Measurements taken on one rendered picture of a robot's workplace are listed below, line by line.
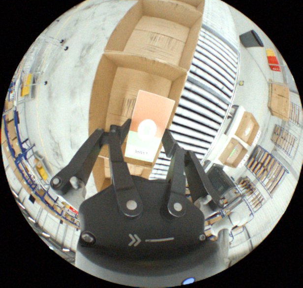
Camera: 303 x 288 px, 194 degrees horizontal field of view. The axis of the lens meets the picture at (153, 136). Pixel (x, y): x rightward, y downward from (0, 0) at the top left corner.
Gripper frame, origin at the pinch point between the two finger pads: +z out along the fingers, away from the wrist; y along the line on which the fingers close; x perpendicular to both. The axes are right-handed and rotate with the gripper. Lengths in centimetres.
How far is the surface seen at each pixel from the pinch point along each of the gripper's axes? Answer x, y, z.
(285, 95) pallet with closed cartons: 246, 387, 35
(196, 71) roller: 37, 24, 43
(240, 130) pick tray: 13, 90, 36
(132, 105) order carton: 1.0, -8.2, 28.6
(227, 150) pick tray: -11, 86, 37
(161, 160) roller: -38, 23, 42
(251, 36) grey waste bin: 263, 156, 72
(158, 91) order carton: 11.2, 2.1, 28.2
